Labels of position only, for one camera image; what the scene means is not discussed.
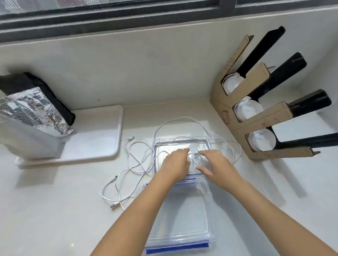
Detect person's right hand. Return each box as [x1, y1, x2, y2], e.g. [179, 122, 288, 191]
[196, 149, 239, 190]

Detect person's left hand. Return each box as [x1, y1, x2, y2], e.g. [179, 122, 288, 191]
[159, 148, 191, 185]

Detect clear container lid blue seal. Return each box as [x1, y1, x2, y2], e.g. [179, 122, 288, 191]
[153, 140, 212, 178]

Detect white USB cable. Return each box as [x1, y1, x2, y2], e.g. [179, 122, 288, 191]
[100, 147, 159, 211]
[152, 116, 242, 174]
[123, 136, 212, 174]

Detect clear plastic container blue clips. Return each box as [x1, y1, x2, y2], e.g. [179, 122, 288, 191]
[142, 177, 218, 255]

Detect person's left forearm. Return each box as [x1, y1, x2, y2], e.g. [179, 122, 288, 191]
[90, 178, 185, 256]

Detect person's right forearm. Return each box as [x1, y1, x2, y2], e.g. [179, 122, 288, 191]
[221, 177, 338, 256]

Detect white cup lid stack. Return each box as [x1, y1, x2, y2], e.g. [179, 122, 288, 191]
[248, 128, 276, 152]
[221, 73, 246, 95]
[234, 97, 264, 122]

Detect cardboard cup dispenser rack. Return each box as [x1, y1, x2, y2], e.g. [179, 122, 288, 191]
[210, 26, 332, 161]

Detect white rectangular tray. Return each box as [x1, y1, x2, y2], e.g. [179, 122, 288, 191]
[15, 104, 124, 167]

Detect black bag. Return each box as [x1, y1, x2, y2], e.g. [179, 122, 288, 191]
[0, 71, 76, 127]

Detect silver foil bag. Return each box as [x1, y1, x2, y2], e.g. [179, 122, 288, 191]
[0, 87, 76, 160]

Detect black window frame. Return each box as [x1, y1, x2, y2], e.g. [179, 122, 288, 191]
[0, 0, 338, 44]

